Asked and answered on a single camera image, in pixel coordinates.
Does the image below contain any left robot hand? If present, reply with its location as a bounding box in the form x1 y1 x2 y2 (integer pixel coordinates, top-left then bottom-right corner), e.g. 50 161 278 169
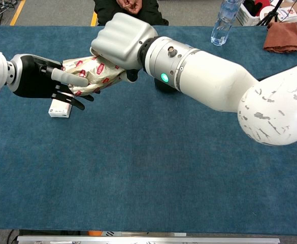
10 53 95 110

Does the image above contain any orange-brown folded cloth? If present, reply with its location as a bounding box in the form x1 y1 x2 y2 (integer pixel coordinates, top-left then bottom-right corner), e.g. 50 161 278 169
262 21 297 54

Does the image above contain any white plastic basket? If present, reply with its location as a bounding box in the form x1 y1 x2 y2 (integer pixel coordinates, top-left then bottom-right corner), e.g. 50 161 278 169
236 2 262 26

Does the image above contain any blue felt table cover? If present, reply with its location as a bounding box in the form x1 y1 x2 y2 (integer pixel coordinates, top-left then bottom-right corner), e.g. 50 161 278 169
0 25 297 236

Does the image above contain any small white box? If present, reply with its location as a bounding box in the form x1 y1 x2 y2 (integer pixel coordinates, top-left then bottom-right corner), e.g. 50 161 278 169
48 98 73 118

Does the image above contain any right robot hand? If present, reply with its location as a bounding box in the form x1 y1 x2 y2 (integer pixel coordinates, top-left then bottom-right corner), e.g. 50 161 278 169
90 12 159 83

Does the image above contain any black tripod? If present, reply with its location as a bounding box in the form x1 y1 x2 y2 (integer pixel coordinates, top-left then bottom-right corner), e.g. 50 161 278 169
256 0 284 26

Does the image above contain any aluminium profile rail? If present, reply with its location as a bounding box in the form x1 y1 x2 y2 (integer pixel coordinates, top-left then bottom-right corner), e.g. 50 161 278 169
16 235 281 244

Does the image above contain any clear plastic water bottle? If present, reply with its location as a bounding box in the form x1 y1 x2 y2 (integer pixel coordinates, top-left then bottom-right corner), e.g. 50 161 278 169
210 0 243 47

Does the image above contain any beige snack bag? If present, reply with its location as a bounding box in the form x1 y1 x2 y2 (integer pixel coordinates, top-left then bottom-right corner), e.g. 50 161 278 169
61 55 127 97

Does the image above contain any seated person in black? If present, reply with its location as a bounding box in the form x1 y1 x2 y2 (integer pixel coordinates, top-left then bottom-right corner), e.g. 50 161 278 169
93 0 169 26

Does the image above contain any white printed bag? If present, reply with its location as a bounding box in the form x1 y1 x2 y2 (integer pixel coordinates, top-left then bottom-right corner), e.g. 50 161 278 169
277 6 297 23

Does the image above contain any black ceramic pitcher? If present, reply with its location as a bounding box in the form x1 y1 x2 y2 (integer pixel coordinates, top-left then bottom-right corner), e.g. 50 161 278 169
154 78 180 94

